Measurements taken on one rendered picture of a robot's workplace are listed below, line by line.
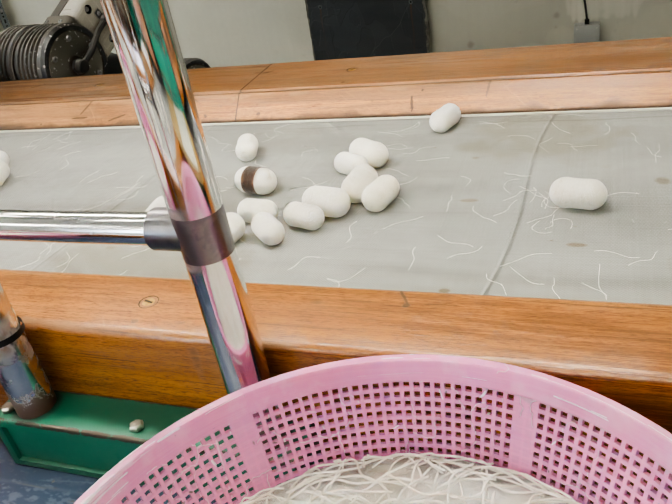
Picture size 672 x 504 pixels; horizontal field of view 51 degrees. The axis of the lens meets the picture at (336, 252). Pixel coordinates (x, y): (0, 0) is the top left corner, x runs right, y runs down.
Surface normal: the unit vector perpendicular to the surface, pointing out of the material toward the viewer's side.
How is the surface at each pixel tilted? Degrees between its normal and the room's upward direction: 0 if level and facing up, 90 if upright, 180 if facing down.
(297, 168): 0
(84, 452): 90
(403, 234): 0
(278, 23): 90
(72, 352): 90
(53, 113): 45
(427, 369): 75
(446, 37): 90
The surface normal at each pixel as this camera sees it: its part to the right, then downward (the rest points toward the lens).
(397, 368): -0.18, 0.29
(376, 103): -0.33, -0.21
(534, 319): -0.16, -0.84
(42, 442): -0.31, 0.54
